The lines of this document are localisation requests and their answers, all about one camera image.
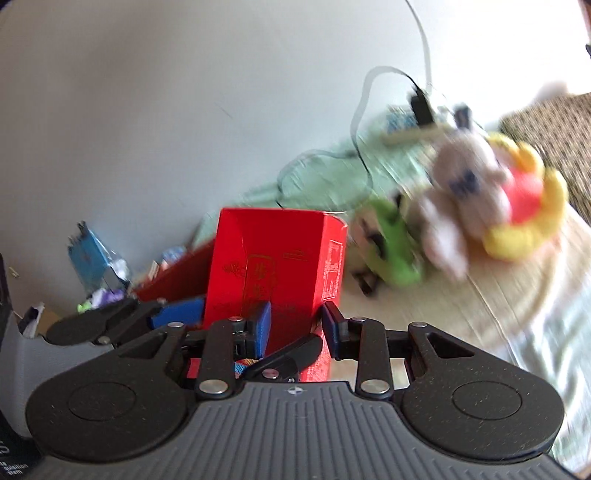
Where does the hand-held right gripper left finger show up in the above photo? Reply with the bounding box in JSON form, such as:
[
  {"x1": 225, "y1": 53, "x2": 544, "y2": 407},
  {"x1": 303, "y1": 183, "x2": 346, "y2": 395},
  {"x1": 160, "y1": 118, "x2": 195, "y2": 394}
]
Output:
[{"x1": 113, "y1": 301, "x2": 272, "y2": 400}]

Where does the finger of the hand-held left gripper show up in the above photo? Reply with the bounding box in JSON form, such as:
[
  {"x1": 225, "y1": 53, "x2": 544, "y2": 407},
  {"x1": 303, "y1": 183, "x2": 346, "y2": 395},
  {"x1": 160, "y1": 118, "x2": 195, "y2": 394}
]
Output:
[
  {"x1": 249, "y1": 335, "x2": 324, "y2": 380},
  {"x1": 46, "y1": 296, "x2": 206, "y2": 347}
]

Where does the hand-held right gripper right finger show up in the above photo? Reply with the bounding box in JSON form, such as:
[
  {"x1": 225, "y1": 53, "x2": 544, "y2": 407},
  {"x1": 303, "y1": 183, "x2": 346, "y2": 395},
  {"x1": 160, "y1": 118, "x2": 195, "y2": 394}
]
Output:
[{"x1": 322, "y1": 302, "x2": 476, "y2": 398}]

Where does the large red box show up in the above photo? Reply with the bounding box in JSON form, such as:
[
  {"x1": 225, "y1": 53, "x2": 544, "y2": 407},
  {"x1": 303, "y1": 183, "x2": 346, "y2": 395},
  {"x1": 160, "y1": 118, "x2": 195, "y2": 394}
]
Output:
[{"x1": 131, "y1": 237, "x2": 218, "y2": 304}]

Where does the red gold-printed carton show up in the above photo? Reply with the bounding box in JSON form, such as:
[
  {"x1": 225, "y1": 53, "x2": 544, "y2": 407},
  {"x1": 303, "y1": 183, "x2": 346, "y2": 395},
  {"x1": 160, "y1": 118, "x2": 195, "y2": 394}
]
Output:
[{"x1": 203, "y1": 208, "x2": 348, "y2": 384}]

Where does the purple packet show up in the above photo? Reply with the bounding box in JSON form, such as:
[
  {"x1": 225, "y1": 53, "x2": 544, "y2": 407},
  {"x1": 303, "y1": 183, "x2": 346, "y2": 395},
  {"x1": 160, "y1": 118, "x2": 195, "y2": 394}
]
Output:
[{"x1": 92, "y1": 288, "x2": 126, "y2": 306}]

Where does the green plush toy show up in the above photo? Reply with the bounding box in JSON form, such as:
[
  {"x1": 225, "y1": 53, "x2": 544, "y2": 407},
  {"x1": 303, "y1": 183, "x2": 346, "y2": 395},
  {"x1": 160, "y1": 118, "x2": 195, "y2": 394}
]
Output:
[{"x1": 355, "y1": 196, "x2": 428, "y2": 296}]

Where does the blue gift bag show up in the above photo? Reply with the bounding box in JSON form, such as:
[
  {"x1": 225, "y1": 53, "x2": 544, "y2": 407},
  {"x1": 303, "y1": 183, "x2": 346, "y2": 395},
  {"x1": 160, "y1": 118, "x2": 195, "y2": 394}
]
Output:
[{"x1": 68, "y1": 222, "x2": 133, "y2": 297}]

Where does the green bed sheet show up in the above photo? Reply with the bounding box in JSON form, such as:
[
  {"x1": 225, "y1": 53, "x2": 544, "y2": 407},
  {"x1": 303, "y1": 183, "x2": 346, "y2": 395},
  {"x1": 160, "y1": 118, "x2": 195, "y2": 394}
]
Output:
[{"x1": 189, "y1": 104, "x2": 445, "y2": 252}]

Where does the pale pink plush toy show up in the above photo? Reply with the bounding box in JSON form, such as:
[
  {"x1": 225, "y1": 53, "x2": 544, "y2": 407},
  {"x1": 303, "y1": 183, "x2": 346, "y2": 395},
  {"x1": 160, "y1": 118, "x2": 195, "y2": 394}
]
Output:
[{"x1": 413, "y1": 106, "x2": 515, "y2": 283}]

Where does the white power strip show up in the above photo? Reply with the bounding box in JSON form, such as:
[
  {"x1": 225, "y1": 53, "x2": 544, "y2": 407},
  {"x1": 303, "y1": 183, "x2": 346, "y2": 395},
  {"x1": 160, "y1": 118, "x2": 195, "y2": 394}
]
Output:
[{"x1": 381, "y1": 104, "x2": 462, "y2": 147}]

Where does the yellow and red plush toy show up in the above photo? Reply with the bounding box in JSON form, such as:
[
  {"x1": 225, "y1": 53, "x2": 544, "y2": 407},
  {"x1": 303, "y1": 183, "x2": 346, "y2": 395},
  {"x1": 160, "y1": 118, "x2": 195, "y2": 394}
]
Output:
[{"x1": 482, "y1": 133, "x2": 570, "y2": 262}]

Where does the black charger plug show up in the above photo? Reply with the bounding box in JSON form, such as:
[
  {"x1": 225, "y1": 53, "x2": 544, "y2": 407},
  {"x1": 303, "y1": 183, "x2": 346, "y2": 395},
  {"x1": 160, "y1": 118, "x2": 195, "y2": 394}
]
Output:
[{"x1": 409, "y1": 89, "x2": 437, "y2": 128}]

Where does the brown patterned blanket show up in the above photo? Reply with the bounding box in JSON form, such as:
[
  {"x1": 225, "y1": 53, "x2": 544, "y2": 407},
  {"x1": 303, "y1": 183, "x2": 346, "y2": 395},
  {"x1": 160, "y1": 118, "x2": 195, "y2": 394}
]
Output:
[{"x1": 501, "y1": 92, "x2": 591, "y2": 219}]

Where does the black charger cable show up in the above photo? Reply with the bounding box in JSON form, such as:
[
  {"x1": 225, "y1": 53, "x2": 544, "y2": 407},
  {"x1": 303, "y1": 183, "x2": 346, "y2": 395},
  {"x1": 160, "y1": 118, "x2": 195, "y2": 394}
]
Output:
[{"x1": 276, "y1": 0, "x2": 435, "y2": 209}]

